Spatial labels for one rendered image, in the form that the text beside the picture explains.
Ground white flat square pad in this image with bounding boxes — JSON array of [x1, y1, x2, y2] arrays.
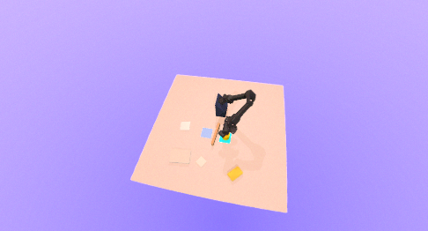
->
[[179, 122, 191, 130]]

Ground yellow rectangular block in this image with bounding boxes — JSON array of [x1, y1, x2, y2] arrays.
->
[[227, 166, 243, 181]]

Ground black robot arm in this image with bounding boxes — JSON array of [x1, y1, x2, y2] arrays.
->
[[218, 89, 256, 135]]

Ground white flat rectangular slab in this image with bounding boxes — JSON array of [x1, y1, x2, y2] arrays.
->
[[195, 156, 207, 168]]

